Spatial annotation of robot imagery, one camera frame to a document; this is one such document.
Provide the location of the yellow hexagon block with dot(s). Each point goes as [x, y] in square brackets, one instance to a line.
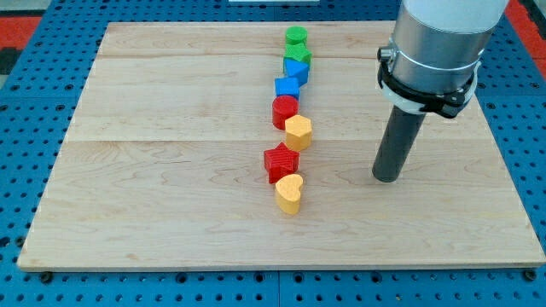
[298, 132]

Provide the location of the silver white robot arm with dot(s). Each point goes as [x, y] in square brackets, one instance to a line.
[431, 62]

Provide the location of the red circle block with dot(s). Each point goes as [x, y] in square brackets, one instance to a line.
[283, 108]

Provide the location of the yellow heart block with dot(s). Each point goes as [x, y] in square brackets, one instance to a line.
[288, 193]

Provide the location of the blue triangle block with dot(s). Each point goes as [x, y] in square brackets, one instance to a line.
[296, 69]

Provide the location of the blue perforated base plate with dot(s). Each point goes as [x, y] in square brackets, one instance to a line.
[37, 103]

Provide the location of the green circle block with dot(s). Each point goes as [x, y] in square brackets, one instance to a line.
[295, 35]

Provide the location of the green star block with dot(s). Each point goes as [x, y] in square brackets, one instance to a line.
[298, 52]

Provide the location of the blue square block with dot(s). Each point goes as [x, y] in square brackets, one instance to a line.
[287, 87]

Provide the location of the red star block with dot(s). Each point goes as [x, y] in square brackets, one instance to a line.
[280, 161]

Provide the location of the light wooden board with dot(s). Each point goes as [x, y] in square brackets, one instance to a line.
[162, 166]

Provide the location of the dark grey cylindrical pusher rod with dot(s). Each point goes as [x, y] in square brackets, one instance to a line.
[399, 136]

